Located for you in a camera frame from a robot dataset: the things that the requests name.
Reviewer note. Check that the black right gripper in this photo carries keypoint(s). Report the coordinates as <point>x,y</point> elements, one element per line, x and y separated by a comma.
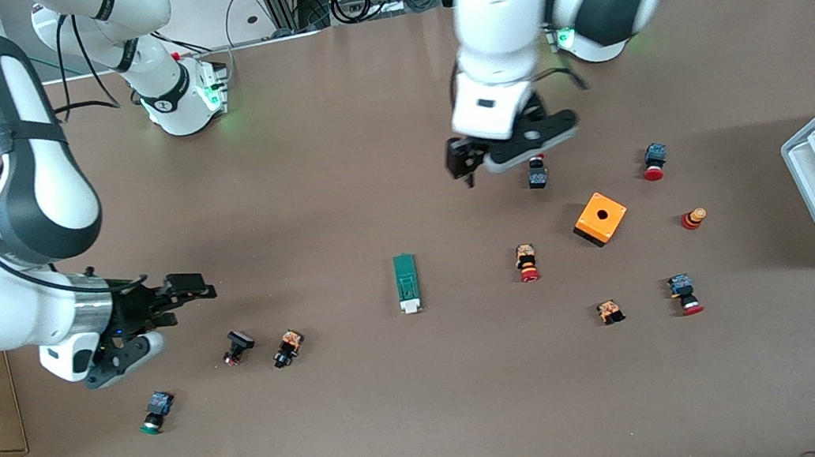
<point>134,308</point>

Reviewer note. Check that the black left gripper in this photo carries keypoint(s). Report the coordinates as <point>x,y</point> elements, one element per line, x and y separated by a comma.
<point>460,159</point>

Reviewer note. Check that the green circuit board module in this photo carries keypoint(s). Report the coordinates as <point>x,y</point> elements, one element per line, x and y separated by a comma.
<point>407,280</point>

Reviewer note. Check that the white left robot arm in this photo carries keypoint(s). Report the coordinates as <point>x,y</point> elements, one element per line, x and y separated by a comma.
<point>504,8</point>

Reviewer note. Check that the red button black block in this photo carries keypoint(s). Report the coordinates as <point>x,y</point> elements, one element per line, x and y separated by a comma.
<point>538,178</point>

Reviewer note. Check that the black square button red tip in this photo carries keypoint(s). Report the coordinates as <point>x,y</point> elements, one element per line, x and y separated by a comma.
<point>238,341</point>

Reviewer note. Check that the black selector orange block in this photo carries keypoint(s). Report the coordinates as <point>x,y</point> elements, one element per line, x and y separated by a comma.
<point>289,347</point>

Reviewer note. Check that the red mushroom button orange block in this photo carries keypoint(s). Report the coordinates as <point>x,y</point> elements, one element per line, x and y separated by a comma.
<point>527,263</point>

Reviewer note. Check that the green pushbutton blue block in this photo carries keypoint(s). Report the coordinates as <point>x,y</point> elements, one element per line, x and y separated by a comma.
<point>157,407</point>

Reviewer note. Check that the red mushroom button blue block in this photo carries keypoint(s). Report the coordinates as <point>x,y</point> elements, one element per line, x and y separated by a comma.
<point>682,289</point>
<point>655,155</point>

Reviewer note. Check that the small orange contact block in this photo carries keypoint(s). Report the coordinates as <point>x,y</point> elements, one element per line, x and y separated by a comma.
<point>611,311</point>

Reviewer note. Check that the red orange button cap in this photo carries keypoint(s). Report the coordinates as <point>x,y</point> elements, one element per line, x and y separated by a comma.
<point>692,220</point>

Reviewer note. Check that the white board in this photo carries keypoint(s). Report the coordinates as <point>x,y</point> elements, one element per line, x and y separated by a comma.
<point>218,12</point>

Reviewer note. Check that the orange button enclosure box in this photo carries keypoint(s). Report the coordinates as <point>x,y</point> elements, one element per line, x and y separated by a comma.
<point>614,219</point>

